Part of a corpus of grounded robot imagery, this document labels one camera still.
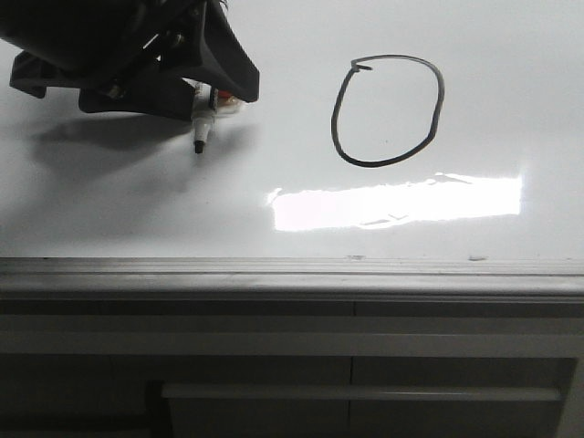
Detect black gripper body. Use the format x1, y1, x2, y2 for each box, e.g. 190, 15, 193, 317
1, 1, 205, 99

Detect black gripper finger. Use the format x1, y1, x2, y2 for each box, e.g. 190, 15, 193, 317
78, 75, 194, 121
172, 1, 260, 102

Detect red magnet taped to marker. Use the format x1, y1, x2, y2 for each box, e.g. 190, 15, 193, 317
216, 90, 245, 116

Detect white black whiteboard marker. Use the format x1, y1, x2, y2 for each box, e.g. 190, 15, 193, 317
191, 82, 218, 154

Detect white whiteboard with metal frame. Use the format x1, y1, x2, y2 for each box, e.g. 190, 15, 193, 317
1, 1, 583, 304

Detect grey cabinet with handle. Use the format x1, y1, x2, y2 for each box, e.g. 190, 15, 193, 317
1, 301, 583, 437

